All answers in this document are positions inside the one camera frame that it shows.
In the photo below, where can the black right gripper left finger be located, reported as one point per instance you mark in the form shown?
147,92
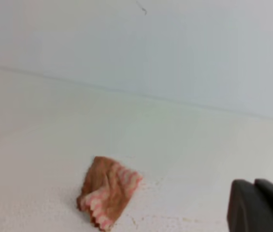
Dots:
248,209

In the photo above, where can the pink brown stained rag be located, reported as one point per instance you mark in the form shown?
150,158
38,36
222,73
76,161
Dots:
107,189

